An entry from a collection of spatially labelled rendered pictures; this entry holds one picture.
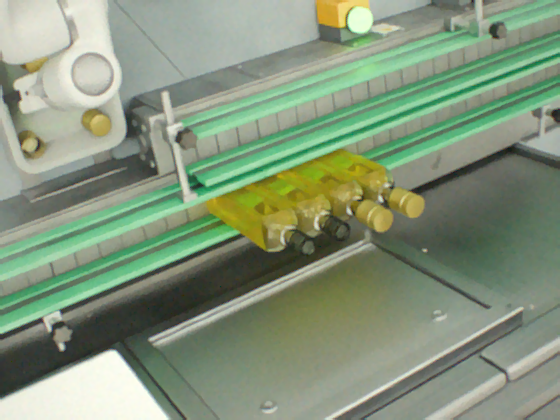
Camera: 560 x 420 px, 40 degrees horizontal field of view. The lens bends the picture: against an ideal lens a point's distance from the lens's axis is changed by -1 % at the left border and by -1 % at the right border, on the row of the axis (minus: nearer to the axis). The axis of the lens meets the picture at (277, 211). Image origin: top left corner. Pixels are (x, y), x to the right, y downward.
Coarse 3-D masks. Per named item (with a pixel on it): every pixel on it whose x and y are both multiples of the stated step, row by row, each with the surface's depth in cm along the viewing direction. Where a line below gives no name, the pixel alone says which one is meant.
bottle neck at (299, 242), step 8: (288, 232) 107; (296, 232) 106; (288, 240) 106; (296, 240) 105; (304, 240) 104; (312, 240) 105; (296, 248) 105; (304, 248) 107; (312, 248) 106; (304, 256) 105
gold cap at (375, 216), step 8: (368, 200) 111; (360, 208) 110; (368, 208) 109; (376, 208) 108; (384, 208) 108; (360, 216) 110; (368, 216) 109; (376, 216) 107; (384, 216) 108; (392, 216) 109; (368, 224) 109; (376, 224) 108; (384, 224) 109
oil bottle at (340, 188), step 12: (300, 168) 122; (312, 168) 121; (324, 168) 120; (300, 180) 120; (312, 180) 117; (324, 180) 116; (336, 180) 116; (348, 180) 115; (324, 192) 114; (336, 192) 113; (348, 192) 113; (360, 192) 114; (336, 204) 113; (336, 216) 114; (348, 216) 114
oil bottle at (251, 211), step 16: (240, 192) 117; (256, 192) 117; (208, 208) 125; (224, 208) 119; (240, 208) 114; (256, 208) 112; (272, 208) 111; (288, 208) 110; (240, 224) 115; (256, 224) 110; (272, 224) 108; (288, 224) 108; (256, 240) 112; (272, 240) 109
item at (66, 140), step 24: (0, 72) 112; (24, 72) 114; (0, 96) 106; (24, 120) 116; (48, 120) 118; (72, 120) 120; (120, 120) 117; (48, 144) 119; (72, 144) 118; (96, 144) 117; (24, 168) 112; (48, 168) 113
